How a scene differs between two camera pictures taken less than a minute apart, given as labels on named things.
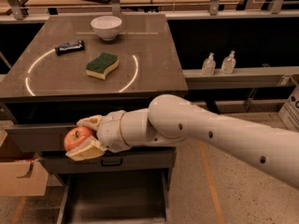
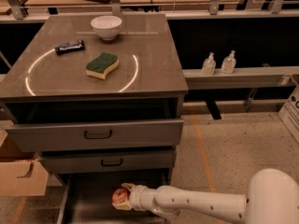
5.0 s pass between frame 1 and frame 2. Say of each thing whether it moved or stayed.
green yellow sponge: stayed
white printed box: stayed
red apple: moved
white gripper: moved
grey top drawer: stayed
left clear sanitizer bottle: stayed
